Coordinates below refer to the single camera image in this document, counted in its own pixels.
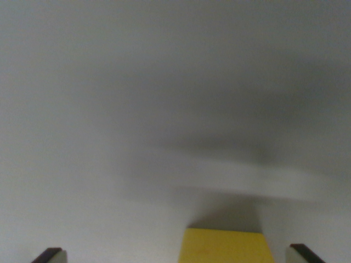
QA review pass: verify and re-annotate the grey plastic bin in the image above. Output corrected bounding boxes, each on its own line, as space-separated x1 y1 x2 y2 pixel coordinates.
0 0 351 263

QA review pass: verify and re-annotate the yellow cube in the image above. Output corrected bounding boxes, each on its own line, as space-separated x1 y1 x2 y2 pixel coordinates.
178 228 275 263

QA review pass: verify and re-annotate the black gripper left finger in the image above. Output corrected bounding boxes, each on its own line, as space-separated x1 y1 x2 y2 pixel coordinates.
31 248 67 263

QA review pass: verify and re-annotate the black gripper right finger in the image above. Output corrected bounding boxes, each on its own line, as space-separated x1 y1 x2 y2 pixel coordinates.
285 243 327 263

